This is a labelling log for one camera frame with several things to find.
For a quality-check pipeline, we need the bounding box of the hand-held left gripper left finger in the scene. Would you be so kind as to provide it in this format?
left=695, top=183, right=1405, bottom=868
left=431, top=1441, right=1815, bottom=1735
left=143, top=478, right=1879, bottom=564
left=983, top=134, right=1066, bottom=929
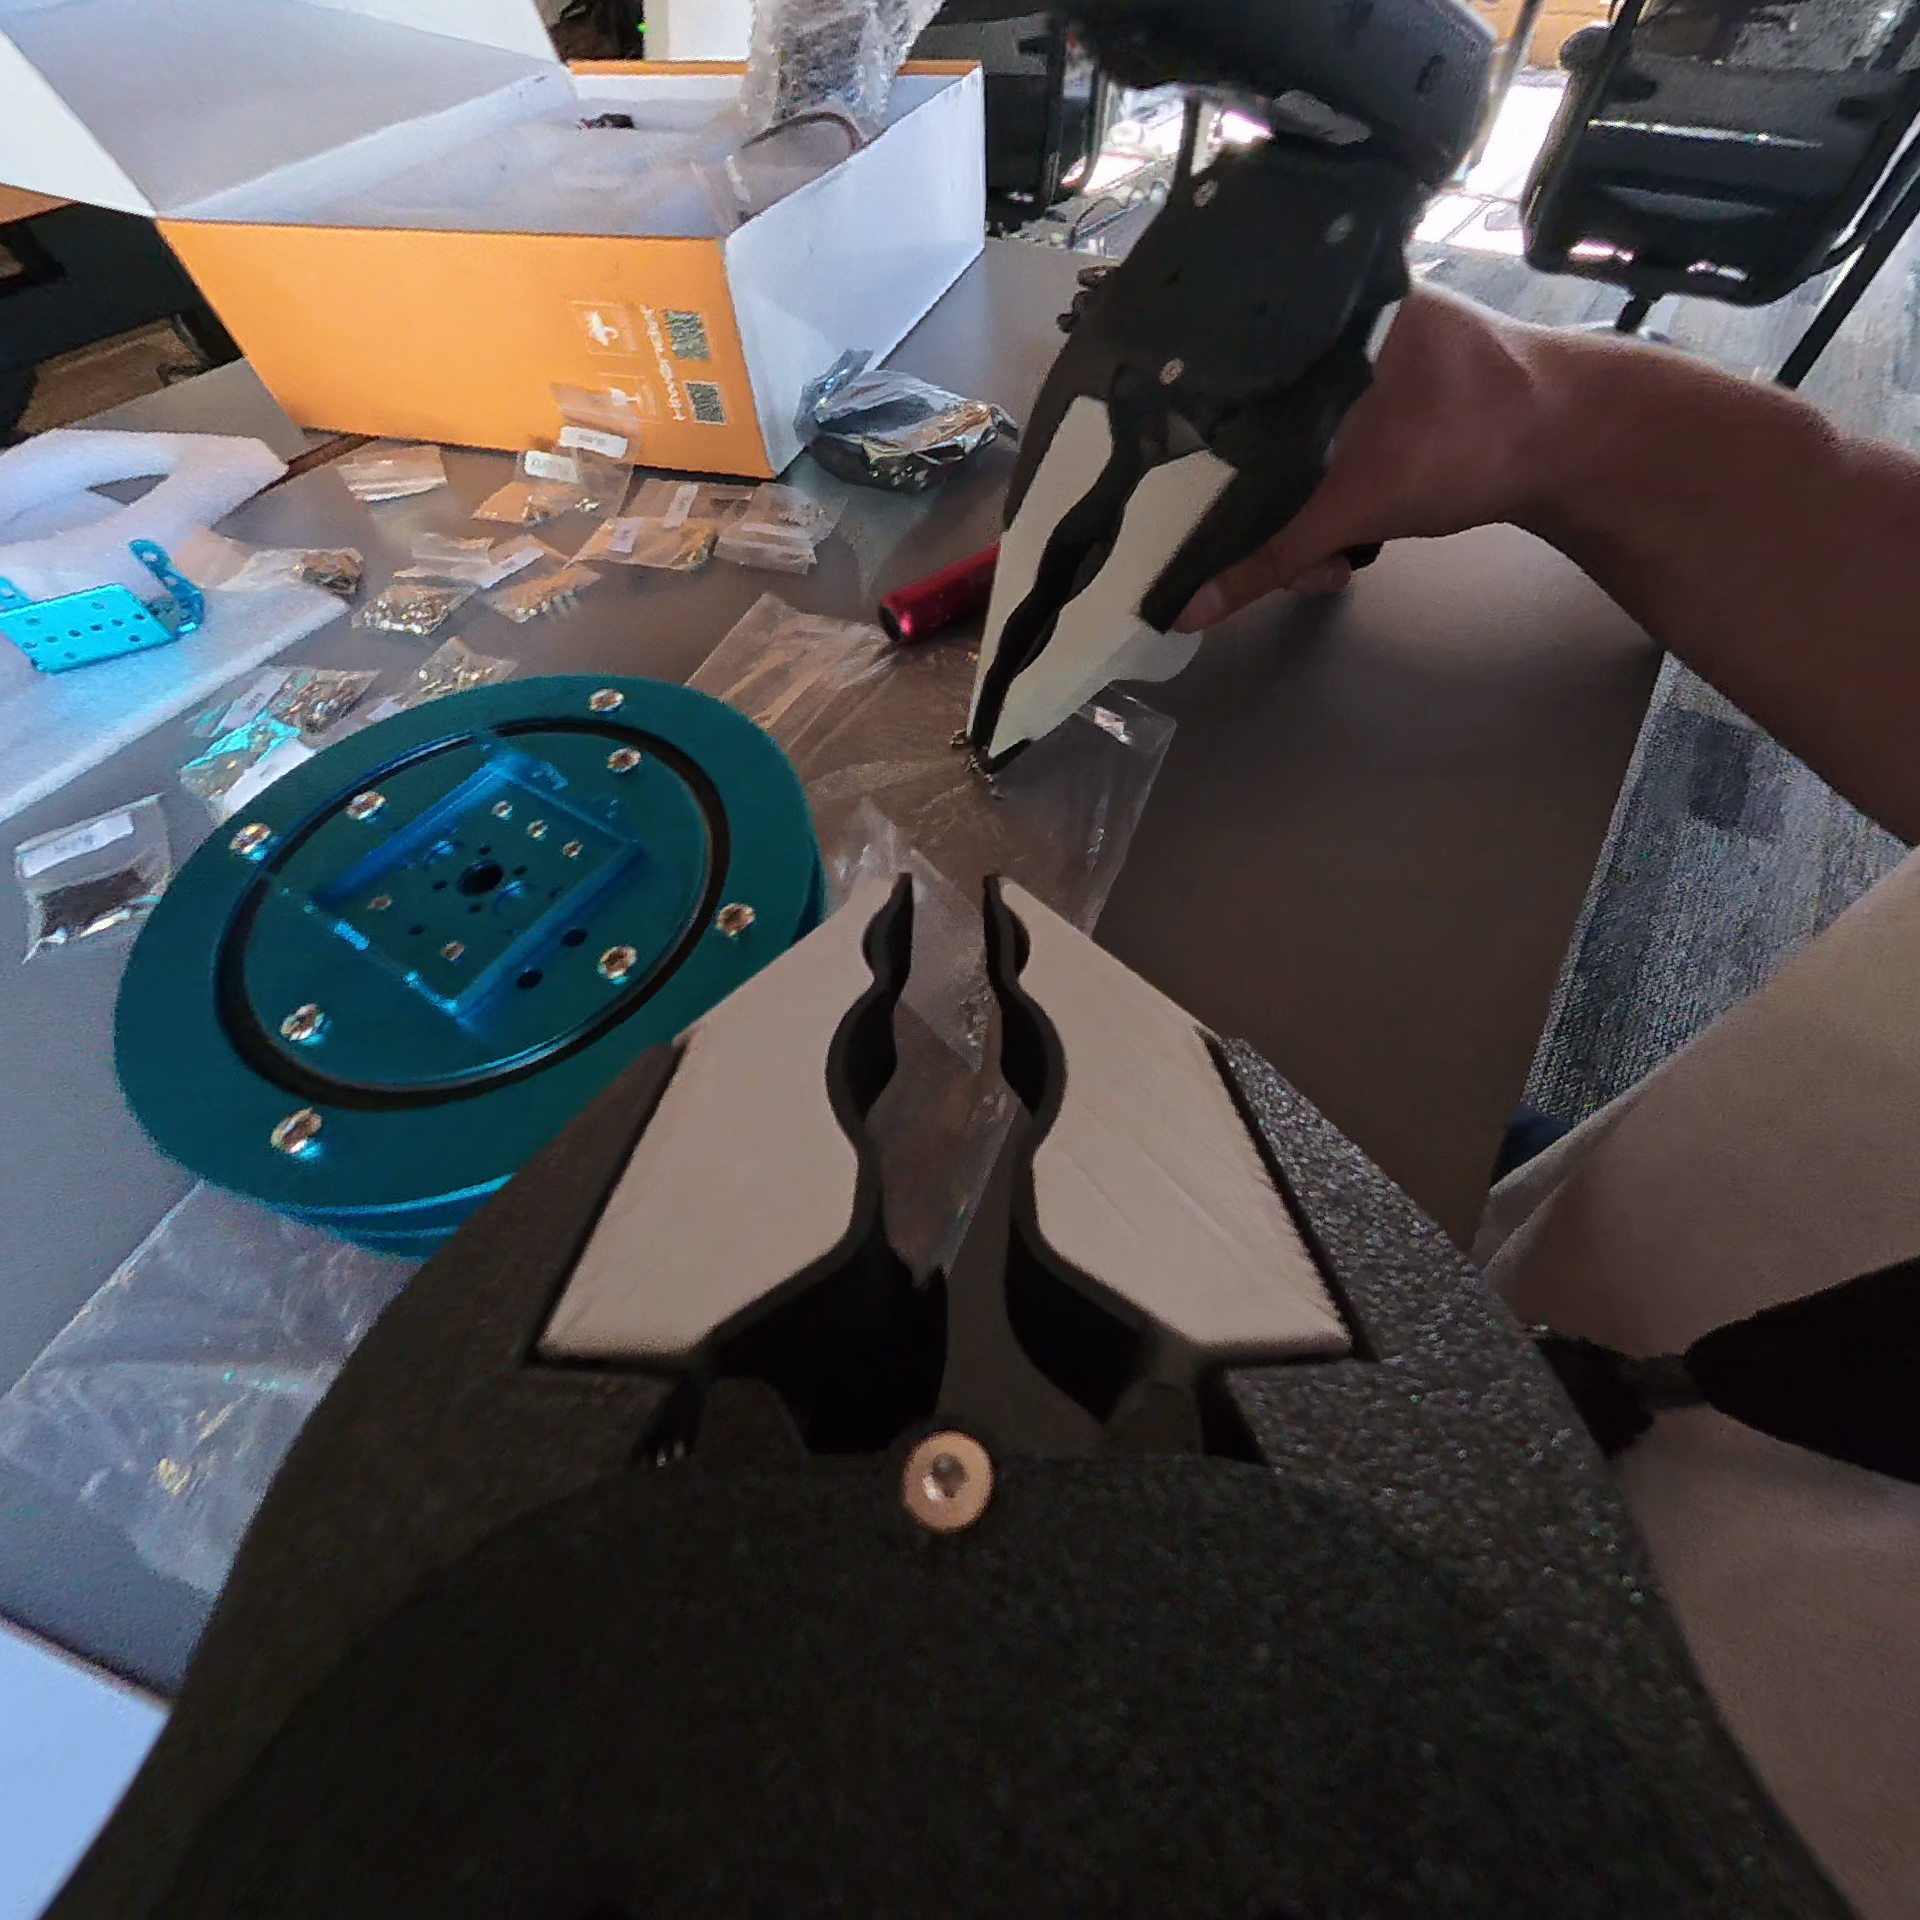
left=537, top=873, right=921, bottom=1371

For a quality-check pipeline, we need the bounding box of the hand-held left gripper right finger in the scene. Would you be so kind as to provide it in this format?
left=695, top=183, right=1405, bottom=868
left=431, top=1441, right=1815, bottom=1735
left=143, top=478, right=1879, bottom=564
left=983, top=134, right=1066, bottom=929
left=983, top=873, right=1364, bottom=1365

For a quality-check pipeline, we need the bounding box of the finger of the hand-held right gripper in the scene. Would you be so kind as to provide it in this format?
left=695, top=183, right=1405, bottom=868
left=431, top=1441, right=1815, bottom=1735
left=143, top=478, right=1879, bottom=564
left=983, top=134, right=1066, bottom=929
left=975, top=452, right=1237, bottom=757
left=965, top=371, right=1124, bottom=746

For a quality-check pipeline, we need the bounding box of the orange and white cardboard box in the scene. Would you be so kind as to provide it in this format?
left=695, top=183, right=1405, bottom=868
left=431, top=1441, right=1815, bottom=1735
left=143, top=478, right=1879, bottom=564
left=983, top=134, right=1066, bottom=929
left=0, top=0, right=989, bottom=481

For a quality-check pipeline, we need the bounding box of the person's right forearm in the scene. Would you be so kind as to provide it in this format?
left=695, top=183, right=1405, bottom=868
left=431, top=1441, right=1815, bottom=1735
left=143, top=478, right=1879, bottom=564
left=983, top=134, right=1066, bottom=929
left=1485, top=308, right=1920, bottom=849

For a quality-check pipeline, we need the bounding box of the teal round robot base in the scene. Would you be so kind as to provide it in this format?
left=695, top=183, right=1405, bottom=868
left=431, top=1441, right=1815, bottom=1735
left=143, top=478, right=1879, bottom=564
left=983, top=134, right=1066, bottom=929
left=112, top=675, right=834, bottom=1263

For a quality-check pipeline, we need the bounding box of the grey desk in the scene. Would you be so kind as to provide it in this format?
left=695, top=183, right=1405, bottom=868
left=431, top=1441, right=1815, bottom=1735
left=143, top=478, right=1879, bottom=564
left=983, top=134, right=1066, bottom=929
left=0, top=223, right=1668, bottom=1695

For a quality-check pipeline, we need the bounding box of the wooden-topped desk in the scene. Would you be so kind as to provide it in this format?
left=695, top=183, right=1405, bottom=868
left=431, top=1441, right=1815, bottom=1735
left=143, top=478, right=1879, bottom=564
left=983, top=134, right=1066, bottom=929
left=0, top=180, right=198, bottom=391

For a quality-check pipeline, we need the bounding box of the person's right hand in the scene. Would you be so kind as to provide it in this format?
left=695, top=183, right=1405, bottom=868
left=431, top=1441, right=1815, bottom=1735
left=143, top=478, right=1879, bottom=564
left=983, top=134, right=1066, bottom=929
left=1175, top=284, right=1540, bottom=633

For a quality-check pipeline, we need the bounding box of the red pen screwdriver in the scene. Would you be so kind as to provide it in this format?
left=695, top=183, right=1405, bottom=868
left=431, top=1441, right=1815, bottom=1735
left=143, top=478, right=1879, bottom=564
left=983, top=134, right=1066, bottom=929
left=877, top=538, right=1005, bottom=646

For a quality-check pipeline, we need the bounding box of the black office chair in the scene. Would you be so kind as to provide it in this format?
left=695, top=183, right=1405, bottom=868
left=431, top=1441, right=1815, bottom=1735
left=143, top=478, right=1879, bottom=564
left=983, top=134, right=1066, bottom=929
left=1522, top=0, right=1920, bottom=377
left=983, top=14, right=1105, bottom=234

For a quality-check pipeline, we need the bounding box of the spread of hardware bags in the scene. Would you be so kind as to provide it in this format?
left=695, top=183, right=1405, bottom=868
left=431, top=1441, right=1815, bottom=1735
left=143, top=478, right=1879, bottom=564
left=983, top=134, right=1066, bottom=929
left=13, top=382, right=849, bottom=963

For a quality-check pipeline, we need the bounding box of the bubble wrap pouch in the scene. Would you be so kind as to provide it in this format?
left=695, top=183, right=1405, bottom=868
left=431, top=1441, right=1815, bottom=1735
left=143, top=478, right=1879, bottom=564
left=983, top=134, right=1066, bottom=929
left=752, top=0, right=933, bottom=91

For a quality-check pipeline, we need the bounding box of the black chest harness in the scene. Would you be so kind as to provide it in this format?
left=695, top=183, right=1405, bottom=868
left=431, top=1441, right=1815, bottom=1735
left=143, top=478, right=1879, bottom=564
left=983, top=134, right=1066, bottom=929
left=1532, top=1257, right=1920, bottom=1489

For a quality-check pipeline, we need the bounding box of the white foam sheet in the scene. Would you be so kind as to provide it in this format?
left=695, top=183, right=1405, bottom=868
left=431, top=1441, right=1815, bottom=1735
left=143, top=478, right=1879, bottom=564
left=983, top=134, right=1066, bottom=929
left=0, top=524, right=370, bottom=819

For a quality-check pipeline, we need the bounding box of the white instruction booklet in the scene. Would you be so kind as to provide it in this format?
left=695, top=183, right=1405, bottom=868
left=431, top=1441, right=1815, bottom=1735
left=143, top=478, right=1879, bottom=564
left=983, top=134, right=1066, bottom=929
left=0, top=1620, right=169, bottom=1920

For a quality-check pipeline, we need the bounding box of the white foam cutout piece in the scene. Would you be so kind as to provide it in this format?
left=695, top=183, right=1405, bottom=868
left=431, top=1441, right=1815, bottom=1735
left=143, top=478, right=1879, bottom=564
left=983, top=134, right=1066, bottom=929
left=0, top=426, right=292, bottom=544

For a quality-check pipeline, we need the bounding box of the black coiled cable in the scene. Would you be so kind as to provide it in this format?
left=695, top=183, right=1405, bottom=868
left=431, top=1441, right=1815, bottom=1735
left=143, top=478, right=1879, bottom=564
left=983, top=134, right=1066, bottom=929
left=727, top=111, right=901, bottom=174

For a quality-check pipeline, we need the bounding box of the blue U bracket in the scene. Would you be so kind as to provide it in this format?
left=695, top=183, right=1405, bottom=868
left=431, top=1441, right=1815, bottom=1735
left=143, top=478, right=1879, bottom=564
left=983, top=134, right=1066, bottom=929
left=0, top=535, right=209, bottom=676

